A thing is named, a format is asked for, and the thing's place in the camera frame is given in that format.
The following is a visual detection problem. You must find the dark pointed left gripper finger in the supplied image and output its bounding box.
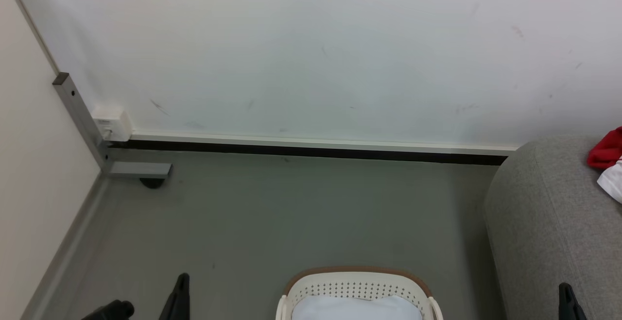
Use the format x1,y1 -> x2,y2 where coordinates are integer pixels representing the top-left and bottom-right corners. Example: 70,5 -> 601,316
80,300 -> 135,320
158,273 -> 190,320

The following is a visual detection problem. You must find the grey metal frame post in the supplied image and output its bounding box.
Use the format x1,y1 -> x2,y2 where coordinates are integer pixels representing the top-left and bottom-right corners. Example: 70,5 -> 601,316
52,72 -> 173,180

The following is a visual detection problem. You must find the white perforated laundry basket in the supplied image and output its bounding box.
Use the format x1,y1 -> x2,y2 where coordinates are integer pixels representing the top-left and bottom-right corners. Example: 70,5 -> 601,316
275,267 -> 444,320

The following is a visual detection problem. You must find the grey fabric sofa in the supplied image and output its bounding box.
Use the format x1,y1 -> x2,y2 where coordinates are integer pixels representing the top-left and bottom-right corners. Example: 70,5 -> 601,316
484,135 -> 622,320

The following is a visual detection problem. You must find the red garment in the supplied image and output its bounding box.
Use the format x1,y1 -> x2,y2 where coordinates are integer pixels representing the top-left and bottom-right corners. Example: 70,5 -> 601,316
586,126 -> 622,171

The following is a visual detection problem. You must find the black baseboard strip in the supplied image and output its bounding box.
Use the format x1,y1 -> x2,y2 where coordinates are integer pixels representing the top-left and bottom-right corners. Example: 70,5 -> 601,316
105,140 -> 508,166

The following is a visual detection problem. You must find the white cloth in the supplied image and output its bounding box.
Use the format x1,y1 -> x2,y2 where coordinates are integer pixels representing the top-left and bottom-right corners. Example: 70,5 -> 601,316
596,157 -> 622,205
291,294 -> 424,320

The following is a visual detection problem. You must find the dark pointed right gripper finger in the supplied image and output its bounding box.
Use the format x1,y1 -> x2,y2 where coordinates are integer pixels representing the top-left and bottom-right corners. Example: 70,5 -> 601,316
558,283 -> 587,320

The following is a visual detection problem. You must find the grey baseboard strip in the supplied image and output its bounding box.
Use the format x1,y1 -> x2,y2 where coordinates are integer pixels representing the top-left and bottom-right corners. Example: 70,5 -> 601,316
19,174 -> 111,320

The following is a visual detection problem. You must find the white wall socket box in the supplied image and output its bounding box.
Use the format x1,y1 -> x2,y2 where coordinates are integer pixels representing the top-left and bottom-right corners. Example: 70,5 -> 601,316
92,106 -> 133,142

